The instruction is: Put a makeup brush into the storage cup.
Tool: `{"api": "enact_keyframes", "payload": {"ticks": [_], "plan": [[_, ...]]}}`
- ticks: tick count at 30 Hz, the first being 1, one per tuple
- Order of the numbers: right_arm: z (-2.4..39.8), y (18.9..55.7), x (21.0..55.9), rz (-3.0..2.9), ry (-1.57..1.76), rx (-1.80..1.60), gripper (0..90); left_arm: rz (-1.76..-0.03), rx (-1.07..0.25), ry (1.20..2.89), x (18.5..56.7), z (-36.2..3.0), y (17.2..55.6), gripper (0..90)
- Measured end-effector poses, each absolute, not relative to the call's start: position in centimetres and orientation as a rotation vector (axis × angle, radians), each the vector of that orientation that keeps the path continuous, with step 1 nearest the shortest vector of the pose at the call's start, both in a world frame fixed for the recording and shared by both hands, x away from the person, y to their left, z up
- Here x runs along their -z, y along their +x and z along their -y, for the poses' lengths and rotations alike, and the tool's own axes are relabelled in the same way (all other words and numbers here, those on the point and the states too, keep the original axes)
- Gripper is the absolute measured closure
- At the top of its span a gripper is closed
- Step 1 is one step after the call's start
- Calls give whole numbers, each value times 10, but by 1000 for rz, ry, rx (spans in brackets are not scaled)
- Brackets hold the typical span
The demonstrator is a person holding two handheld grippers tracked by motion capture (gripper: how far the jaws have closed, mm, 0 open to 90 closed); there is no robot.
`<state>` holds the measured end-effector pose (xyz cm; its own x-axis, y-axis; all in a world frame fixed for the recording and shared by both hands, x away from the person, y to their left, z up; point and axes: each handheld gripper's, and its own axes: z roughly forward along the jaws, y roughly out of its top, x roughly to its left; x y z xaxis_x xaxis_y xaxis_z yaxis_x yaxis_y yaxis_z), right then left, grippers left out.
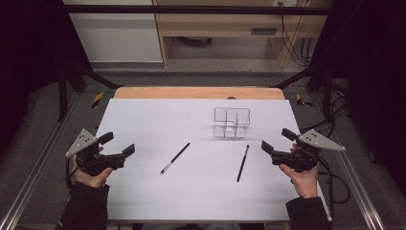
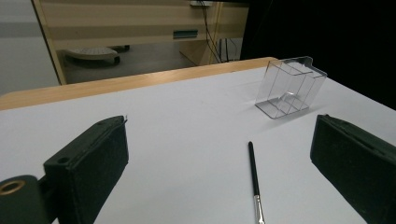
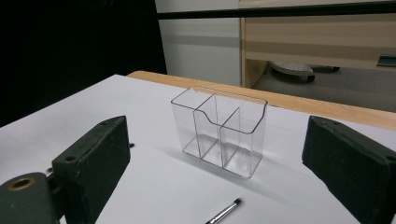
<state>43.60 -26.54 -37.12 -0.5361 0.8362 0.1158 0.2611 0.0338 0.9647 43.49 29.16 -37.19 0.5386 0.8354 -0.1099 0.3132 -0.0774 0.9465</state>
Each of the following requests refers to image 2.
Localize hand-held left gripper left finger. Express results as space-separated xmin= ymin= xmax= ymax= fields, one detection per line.
xmin=43 ymin=115 xmax=130 ymax=224

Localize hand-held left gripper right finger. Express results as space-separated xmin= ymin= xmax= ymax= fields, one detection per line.
xmin=309 ymin=114 xmax=396 ymax=224

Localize clear plastic organizer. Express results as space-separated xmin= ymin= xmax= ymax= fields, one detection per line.
xmin=254 ymin=55 xmax=329 ymax=120

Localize white table mat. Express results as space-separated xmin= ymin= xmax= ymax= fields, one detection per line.
xmin=0 ymin=65 xmax=396 ymax=224

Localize office chair base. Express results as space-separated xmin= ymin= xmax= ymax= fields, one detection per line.
xmin=62 ymin=45 xmax=131 ymax=67

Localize black curtain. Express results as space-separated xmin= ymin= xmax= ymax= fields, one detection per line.
xmin=240 ymin=0 xmax=396 ymax=110

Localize beige wooden desk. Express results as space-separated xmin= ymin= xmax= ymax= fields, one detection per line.
xmin=31 ymin=0 xmax=250 ymax=86

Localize grey desk label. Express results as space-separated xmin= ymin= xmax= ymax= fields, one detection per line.
xmin=172 ymin=29 xmax=200 ymax=40

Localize black desk cables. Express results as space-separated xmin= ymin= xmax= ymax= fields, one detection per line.
xmin=198 ymin=0 xmax=242 ymax=64

